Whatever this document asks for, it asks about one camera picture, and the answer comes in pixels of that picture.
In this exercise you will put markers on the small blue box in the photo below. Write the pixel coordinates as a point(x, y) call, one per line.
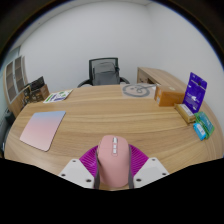
point(200, 131)

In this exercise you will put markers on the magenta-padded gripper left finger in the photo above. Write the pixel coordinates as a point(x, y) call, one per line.
point(75, 171)

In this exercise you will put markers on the orange-brown cardboard box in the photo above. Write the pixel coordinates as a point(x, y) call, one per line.
point(170, 96)

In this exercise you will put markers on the grey backpack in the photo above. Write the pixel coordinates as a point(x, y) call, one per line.
point(105, 74)

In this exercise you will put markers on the pink computer mouse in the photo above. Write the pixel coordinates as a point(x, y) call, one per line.
point(113, 163)

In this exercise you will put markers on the wooden shelf unit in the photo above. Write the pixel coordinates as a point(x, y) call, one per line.
point(15, 83)

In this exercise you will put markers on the black leather armchair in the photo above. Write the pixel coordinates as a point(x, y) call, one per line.
point(8, 116)

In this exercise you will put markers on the pink and blue mouse pad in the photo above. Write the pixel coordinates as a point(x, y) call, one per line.
point(43, 130)

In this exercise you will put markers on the purple card packet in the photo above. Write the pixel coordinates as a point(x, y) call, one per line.
point(196, 91)

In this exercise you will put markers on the black open carton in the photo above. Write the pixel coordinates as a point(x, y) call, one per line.
point(37, 83)

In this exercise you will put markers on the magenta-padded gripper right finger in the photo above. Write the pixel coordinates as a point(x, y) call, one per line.
point(151, 170)

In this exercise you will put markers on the white green purple sticker sheet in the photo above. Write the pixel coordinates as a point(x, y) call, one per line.
point(57, 96)

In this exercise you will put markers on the wide brown printed carton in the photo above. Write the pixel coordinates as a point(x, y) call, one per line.
point(41, 94)

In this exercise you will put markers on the small tan box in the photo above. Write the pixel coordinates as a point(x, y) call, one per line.
point(185, 113)

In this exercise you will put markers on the green flat box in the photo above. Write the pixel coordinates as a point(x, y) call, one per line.
point(206, 123)

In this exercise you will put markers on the wooden side desk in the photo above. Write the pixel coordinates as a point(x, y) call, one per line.
point(160, 76)

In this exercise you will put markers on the tall brown printed carton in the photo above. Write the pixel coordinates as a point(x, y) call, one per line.
point(26, 95)

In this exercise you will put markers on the black mesh office chair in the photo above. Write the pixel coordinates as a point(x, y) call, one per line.
point(91, 66)

